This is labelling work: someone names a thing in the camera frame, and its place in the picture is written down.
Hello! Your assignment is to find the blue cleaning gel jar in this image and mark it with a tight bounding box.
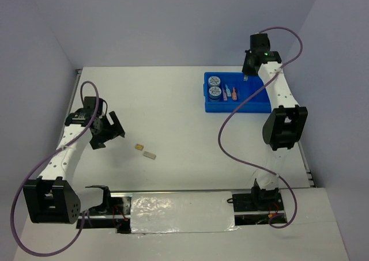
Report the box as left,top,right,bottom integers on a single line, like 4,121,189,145
208,86,223,101

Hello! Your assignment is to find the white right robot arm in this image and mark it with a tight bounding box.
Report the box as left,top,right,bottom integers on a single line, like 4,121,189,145
242,33,308,190

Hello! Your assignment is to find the blue plastic sorting bin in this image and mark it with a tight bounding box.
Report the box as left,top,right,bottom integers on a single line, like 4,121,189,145
203,72,272,114

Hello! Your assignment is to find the silver foil sheet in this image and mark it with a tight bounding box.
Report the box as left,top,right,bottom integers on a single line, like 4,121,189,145
130,191,237,234

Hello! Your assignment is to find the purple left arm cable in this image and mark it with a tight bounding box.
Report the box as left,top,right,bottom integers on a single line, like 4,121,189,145
10,81,100,257

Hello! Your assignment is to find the pink translucent case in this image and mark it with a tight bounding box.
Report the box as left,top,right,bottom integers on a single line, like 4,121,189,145
222,89,228,102

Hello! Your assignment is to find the yellow eraser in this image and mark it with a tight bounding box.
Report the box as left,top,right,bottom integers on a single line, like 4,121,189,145
135,144,144,151

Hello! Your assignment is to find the grey white eraser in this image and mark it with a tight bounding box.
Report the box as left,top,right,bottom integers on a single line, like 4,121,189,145
143,151,156,160

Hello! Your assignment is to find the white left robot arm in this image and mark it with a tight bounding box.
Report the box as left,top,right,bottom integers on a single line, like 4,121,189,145
23,96,125,224

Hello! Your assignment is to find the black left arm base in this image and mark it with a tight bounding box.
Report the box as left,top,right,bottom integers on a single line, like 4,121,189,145
83,192,133,234

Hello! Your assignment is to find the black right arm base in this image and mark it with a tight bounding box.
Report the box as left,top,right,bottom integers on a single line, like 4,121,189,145
227,180,284,214

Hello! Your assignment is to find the aluminium table edge rail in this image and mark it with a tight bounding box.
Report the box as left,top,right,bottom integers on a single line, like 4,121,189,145
273,66,317,188

